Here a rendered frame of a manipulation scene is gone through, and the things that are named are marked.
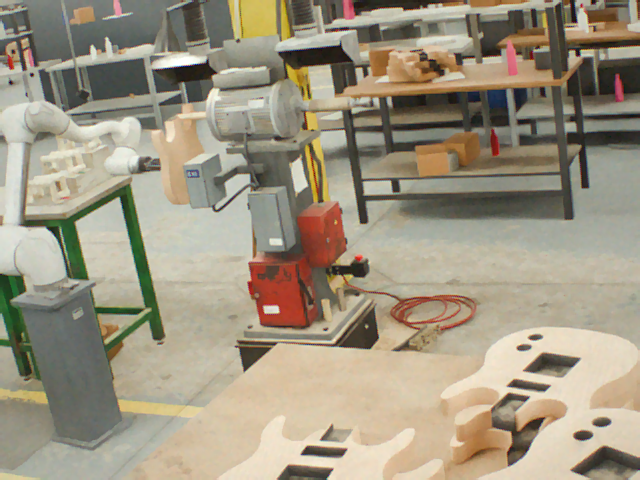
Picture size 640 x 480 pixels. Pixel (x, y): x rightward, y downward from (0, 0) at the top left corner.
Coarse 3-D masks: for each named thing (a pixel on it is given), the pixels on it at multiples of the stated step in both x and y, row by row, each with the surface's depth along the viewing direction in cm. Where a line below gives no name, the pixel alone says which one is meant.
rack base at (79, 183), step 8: (88, 168) 490; (80, 176) 479; (88, 176) 484; (56, 184) 482; (72, 184) 477; (80, 184) 479; (88, 184) 484; (96, 184) 490; (48, 192) 486; (72, 192) 479; (80, 192) 479
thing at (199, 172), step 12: (204, 156) 422; (216, 156) 423; (192, 168) 414; (204, 168) 414; (216, 168) 422; (192, 180) 416; (204, 180) 414; (192, 192) 418; (204, 192) 416; (216, 192) 422; (240, 192) 427; (192, 204) 420; (204, 204) 418; (216, 204) 429
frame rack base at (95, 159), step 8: (88, 152) 487; (96, 152) 490; (104, 152) 496; (72, 160) 493; (88, 160) 488; (96, 160) 490; (104, 160) 496; (64, 168) 497; (96, 168) 490; (104, 168) 496; (96, 176) 490; (104, 176) 496; (112, 176) 502
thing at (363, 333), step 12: (372, 300) 469; (372, 312) 470; (360, 324) 456; (372, 324) 470; (348, 336) 440; (360, 336) 457; (372, 336) 470; (240, 348) 451; (252, 348) 446; (264, 348) 444; (360, 348) 457; (252, 360) 451
